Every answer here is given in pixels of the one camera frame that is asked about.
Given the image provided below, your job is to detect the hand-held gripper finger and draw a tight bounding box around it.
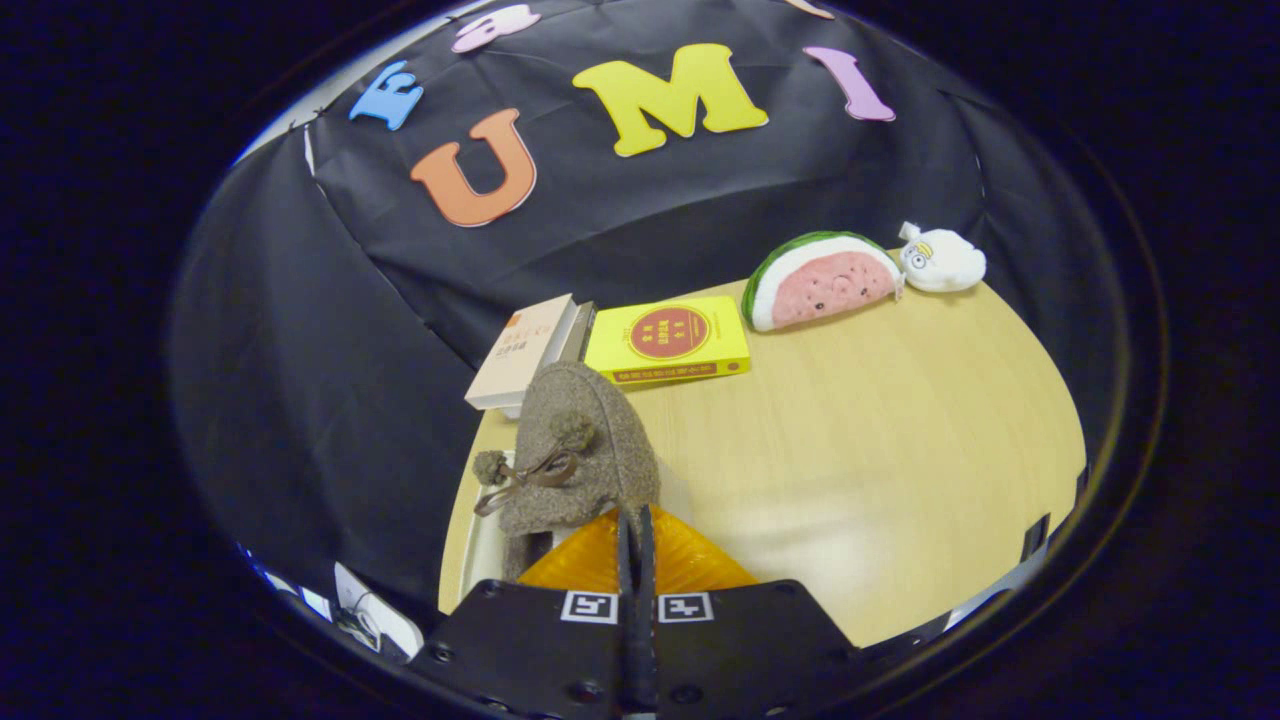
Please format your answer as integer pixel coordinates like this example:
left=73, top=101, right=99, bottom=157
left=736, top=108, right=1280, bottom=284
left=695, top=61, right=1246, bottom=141
left=408, top=505, right=641, bottom=719
left=638, top=505, right=866, bottom=719

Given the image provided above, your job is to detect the cream storage box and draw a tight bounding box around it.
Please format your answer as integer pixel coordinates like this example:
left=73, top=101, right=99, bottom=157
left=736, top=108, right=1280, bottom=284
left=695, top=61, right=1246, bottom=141
left=458, top=448, right=701, bottom=601

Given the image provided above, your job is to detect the brown fuzzy shoe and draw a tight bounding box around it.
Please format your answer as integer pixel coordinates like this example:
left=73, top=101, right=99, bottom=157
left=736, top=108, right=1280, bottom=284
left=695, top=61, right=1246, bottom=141
left=472, top=361, right=663, bottom=583

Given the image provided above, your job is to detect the white paper card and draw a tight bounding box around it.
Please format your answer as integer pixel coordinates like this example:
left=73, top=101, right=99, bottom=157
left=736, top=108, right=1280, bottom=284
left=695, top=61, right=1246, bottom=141
left=333, top=562, right=426, bottom=661

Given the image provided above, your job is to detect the yellow book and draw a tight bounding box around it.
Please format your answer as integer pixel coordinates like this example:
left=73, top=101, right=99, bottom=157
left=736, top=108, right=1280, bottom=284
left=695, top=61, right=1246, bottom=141
left=584, top=296, right=752, bottom=386

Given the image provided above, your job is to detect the beige book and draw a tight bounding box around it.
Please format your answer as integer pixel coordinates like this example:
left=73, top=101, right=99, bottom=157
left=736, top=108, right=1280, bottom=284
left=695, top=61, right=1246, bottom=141
left=464, top=293, right=598, bottom=419

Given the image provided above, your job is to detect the watermelon slice plush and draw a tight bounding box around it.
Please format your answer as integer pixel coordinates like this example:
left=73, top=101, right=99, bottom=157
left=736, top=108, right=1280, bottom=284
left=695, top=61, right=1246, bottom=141
left=741, top=231, right=906, bottom=333

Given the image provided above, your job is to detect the white plush toy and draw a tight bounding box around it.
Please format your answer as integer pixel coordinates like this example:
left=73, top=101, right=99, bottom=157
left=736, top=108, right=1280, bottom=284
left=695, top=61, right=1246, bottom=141
left=897, top=221, right=987, bottom=294

